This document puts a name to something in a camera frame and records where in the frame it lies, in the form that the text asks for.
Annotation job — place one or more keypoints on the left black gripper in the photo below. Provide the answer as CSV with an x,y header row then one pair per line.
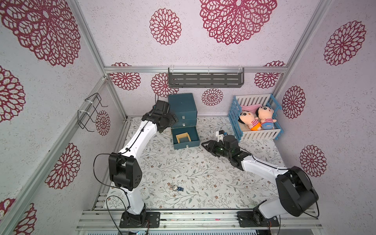
x,y
173,119

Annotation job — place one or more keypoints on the black wire wall rack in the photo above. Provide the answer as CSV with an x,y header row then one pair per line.
x,y
86,115

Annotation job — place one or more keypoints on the blue white toy crib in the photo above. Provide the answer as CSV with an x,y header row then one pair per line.
x,y
251,103

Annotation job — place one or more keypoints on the large yellow wooden brooch box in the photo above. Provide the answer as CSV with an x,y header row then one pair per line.
x,y
183,138

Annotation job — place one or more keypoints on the orange dressed plush doll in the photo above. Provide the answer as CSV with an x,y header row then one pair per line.
x,y
250,120

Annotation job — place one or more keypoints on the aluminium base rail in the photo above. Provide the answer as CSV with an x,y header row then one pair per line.
x,y
194,222

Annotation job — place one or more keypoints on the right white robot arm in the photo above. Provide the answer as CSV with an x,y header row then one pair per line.
x,y
296,193

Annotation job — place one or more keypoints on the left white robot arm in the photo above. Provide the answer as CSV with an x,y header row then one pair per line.
x,y
126,174

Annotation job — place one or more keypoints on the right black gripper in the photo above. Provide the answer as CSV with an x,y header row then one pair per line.
x,y
216,148

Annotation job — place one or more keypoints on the teal three-drawer cabinet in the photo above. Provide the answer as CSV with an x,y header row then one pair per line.
x,y
184,107

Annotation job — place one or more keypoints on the grey wall shelf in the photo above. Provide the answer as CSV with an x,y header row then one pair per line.
x,y
206,79

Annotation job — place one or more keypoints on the blue dressed plush doll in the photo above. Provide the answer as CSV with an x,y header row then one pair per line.
x,y
265,117

